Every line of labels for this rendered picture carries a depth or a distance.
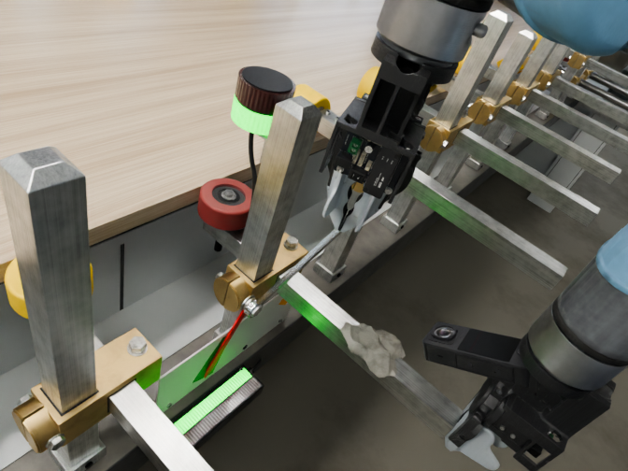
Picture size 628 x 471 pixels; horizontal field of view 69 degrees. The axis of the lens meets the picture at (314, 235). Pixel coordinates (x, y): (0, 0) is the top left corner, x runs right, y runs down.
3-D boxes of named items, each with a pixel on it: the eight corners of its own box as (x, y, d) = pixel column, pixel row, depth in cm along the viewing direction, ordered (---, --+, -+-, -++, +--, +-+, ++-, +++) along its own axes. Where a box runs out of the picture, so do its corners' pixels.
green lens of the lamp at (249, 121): (295, 128, 51) (301, 110, 50) (258, 140, 47) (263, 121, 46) (258, 101, 53) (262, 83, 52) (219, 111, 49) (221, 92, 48)
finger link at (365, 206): (326, 253, 48) (356, 184, 42) (342, 223, 53) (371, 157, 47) (353, 266, 48) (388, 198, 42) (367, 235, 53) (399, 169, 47)
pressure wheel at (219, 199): (253, 253, 73) (268, 198, 66) (215, 276, 68) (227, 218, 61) (220, 224, 76) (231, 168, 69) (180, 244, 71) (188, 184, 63)
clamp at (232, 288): (301, 274, 70) (309, 251, 66) (235, 320, 60) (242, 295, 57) (274, 252, 72) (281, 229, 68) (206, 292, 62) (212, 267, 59)
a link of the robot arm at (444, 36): (404, -34, 38) (497, 5, 37) (383, 23, 41) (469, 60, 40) (385, -22, 32) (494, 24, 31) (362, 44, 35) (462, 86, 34)
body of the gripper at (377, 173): (313, 176, 41) (359, 44, 34) (339, 138, 48) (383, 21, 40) (391, 211, 41) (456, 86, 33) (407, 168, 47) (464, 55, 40)
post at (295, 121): (241, 363, 77) (325, 107, 46) (225, 376, 74) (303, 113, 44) (227, 349, 78) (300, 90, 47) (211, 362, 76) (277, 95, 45)
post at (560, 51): (498, 159, 162) (588, 21, 132) (495, 162, 160) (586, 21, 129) (490, 153, 163) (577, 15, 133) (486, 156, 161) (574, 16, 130)
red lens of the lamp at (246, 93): (302, 107, 50) (307, 89, 48) (263, 119, 45) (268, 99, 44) (263, 81, 52) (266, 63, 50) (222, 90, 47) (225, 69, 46)
